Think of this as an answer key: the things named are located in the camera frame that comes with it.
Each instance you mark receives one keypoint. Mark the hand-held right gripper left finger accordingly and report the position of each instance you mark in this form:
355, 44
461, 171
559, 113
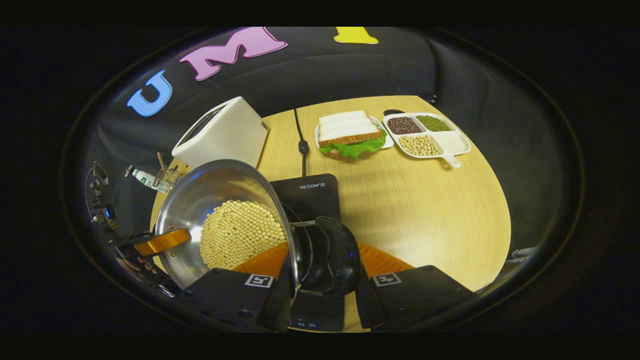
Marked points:
225, 295

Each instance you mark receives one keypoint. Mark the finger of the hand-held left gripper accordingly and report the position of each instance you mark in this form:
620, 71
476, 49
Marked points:
162, 241

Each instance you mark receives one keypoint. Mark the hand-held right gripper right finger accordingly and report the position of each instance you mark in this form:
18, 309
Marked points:
400, 300

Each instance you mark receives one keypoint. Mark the black induction cooktop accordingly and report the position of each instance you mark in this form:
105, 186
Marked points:
312, 200

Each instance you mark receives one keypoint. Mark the white drink bottle green label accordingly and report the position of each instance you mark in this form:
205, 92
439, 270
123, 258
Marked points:
142, 177

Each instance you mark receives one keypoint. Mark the large layer of soybeans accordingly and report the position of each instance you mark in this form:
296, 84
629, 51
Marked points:
240, 232

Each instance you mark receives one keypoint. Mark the wooden stick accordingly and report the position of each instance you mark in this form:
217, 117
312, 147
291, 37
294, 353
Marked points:
161, 161

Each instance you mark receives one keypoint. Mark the cream toaster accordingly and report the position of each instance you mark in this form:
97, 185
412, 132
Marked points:
225, 132

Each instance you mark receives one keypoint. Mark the white divided tray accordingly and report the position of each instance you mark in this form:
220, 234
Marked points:
452, 159

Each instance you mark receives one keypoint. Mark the small soybean heap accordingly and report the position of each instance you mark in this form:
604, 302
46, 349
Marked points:
420, 145

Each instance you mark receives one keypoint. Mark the white sandwich plate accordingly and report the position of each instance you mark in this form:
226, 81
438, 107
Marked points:
388, 142

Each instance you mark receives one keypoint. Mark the white rice heap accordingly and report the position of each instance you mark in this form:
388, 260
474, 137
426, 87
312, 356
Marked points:
451, 142

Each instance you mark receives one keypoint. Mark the red bean heap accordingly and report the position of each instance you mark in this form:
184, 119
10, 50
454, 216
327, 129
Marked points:
404, 125

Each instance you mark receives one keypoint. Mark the green bean heap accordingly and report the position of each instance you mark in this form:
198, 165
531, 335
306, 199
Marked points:
433, 123

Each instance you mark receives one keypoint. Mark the sandwich with lettuce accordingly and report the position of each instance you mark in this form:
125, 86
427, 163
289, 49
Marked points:
347, 127

